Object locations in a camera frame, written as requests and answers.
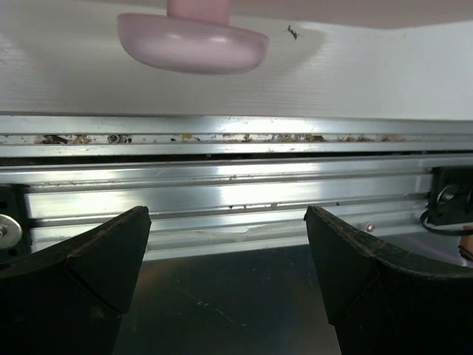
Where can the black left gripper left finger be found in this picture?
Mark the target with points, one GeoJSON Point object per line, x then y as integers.
{"type": "Point", "coordinates": [70, 298]}

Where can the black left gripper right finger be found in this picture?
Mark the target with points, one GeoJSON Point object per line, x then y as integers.
{"type": "Point", "coordinates": [383, 299]}

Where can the pink drawer knob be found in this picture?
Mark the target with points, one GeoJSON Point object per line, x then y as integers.
{"type": "Point", "coordinates": [192, 37]}

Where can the light pink drawer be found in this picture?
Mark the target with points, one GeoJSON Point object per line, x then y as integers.
{"type": "Point", "coordinates": [383, 15]}

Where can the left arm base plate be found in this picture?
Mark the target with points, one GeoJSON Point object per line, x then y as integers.
{"type": "Point", "coordinates": [15, 229]}

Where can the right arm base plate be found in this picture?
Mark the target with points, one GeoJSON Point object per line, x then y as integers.
{"type": "Point", "coordinates": [449, 207]}

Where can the aluminium mounting rail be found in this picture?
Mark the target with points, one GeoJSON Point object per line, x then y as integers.
{"type": "Point", "coordinates": [216, 184]}

